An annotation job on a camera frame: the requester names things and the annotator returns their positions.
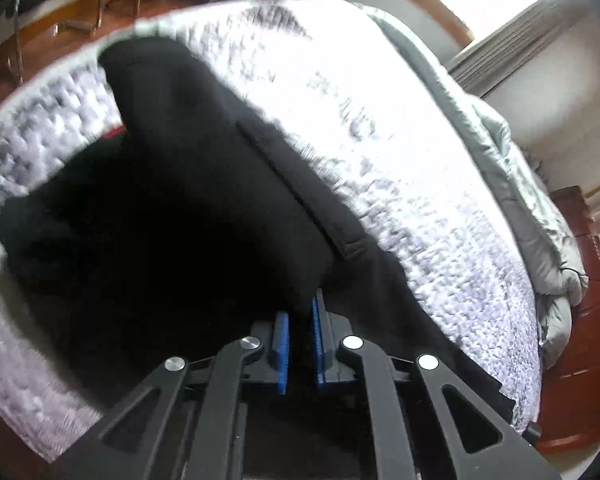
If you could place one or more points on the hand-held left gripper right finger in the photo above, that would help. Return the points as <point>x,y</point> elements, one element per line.
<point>319,350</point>

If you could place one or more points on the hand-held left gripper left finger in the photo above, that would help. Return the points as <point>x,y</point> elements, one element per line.
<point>281,350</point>

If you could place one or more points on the black pants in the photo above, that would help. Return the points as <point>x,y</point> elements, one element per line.
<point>180,210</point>

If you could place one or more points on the white quilted mattress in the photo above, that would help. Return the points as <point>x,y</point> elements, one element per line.
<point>380,135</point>

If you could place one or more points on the grey duvet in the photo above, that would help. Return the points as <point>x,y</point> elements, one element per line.
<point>505,160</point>

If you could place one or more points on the white pleated curtain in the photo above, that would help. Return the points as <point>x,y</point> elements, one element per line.
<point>510,50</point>

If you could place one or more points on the wooden bed frame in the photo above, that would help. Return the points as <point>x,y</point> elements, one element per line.
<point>590,360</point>

